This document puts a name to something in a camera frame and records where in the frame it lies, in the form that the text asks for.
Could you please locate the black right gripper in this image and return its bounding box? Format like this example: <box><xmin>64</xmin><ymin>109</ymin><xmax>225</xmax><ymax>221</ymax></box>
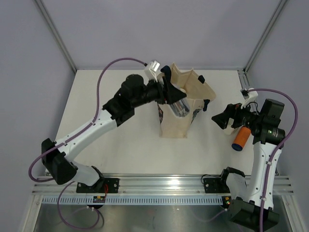
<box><xmin>212</xmin><ymin>99</ymin><xmax>263</xmax><ymax>130</ymax></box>

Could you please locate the canvas tote bag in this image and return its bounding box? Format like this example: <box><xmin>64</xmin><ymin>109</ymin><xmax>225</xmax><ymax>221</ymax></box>
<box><xmin>157</xmin><ymin>63</ymin><xmax>216</xmax><ymax>138</ymax></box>

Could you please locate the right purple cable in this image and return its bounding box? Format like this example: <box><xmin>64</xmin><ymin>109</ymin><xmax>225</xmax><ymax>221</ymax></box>
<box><xmin>193</xmin><ymin>88</ymin><xmax>299</xmax><ymax>232</ymax></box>

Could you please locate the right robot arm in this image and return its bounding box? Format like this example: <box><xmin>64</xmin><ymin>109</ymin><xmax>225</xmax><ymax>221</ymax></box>
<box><xmin>212</xmin><ymin>99</ymin><xmax>285</xmax><ymax>232</ymax></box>

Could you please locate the silver capped clear bottle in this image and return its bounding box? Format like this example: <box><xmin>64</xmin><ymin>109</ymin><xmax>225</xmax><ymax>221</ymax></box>
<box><xmin>169</xmin><ymin>98</ymin><xmax>190</xmax><ymax>117</ymax></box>

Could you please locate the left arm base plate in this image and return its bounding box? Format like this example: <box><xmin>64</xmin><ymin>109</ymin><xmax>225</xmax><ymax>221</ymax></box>
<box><xmin>76</xmin><ymin>177</ymin><xmax>120</xmax><ymax>194</ymax></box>

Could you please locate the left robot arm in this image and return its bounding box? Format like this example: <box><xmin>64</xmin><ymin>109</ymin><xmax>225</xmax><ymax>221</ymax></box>
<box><xmin>42</xmin><ymin>74</ymin><xmax>186</xmax><ymax>193</ymax></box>

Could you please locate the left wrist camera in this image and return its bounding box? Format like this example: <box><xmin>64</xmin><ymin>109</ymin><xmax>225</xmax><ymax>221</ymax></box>
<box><xmin>144</xmin><ymin>60</ymin><xmax>160</xmax><ymax>81</ymax></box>

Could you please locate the slotted cable duct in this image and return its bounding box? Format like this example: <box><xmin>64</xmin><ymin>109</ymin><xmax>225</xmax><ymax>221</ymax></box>
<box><xmin>42</xmin><ymin>195</ymin><xmax>230</xmax><ymax>205</ymax></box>

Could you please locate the aluminium frame rail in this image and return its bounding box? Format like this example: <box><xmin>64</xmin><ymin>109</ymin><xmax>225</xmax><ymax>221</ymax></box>
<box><xmin>31</xmin><ymin>174</ymin><xmax>294</xmax><ymax>195</ymax></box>

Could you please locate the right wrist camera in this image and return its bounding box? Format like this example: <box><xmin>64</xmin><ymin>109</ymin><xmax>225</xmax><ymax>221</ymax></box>
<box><xmin>241</xmin><ymin>88</ymin><xmax>258</xmax><ymax>109</ymax></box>

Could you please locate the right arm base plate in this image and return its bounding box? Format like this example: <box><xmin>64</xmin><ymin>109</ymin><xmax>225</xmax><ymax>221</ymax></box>
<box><xmin>202</xmin><ymin>177</ymin><xmax>230</xmax><ymax>193</ymax></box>

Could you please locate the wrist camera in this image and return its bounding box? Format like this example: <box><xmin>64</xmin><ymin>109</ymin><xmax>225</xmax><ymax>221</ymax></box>
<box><xmin>241</xmin><ymin>88</ymin><xmax>258</xmax><ymax>109</ymax></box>
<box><xmin>144</xmin><ymin>60</ymin><xmax>160</xmax><ymax>81</ymax></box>

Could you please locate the orange pump bottle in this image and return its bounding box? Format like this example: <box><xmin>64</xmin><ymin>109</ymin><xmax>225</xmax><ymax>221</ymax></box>
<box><xmin>231</xmin><ymin>127</ymin><xmax>251</xmax><ymax>151</ymax></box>

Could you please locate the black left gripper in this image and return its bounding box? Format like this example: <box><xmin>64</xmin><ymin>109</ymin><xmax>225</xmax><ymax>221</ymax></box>
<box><xmin>131</xmin><ymin>75</ymin><xmax>185</xmax><ymax>108</ymax></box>

